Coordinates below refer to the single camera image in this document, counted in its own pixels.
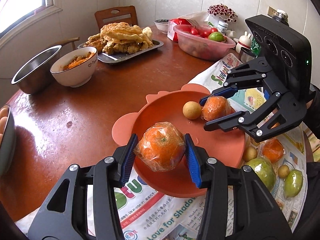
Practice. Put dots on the white ceramic bowl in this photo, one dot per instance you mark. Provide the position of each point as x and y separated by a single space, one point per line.
75 68

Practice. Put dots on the black sleeve right forearm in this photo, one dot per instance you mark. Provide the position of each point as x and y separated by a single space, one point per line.
312 117

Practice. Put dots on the small yellow longan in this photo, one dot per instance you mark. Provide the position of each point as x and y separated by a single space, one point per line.
283 171
191 110

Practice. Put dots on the wooden chair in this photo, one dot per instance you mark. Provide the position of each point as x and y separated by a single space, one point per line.
116 15

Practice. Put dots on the white medicine bottle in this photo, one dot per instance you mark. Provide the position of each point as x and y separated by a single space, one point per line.
222 27

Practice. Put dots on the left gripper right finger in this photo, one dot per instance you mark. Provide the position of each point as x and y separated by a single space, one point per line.
238 205

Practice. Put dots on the pile of fried food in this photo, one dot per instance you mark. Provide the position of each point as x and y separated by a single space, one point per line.
121 37

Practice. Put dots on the white rabbit figurine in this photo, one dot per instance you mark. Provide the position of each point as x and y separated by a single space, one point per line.
244 41

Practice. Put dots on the metal tray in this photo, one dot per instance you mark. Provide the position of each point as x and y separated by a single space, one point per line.
121 57

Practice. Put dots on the black thermos bottle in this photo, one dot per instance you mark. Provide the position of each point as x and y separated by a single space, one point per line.
281 16

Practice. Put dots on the orange plastic plate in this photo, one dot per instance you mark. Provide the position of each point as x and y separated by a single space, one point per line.
226 147

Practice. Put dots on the white plastic bag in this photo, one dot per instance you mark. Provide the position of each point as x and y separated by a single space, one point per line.
201 19

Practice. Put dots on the pink plastic basin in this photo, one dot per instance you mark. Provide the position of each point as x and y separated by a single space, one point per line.
200 47

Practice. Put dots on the left newspaper sheet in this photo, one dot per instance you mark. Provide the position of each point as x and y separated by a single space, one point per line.
146 213

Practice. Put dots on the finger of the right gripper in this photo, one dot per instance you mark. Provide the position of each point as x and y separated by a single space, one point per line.
226 92
228 122

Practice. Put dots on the green fruit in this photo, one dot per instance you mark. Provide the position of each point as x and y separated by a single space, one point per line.
264 170
293 183

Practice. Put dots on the orange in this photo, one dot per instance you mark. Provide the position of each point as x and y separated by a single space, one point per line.
215 107
161 147
273 150

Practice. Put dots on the small longan behind green fruit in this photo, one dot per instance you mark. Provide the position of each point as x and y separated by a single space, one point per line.
249 153

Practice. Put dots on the decorative flower bunch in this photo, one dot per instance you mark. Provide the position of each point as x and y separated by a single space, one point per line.
223 12

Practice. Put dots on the bowl of eggs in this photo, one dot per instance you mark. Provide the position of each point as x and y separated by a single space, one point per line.
8 138

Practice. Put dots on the stainless steel bowl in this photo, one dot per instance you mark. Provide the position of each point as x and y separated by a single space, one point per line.
35 74

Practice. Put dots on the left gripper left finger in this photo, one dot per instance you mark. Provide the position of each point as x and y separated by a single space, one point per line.
63 214

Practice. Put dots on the small metal cup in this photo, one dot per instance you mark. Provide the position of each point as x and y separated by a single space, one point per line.
246 55

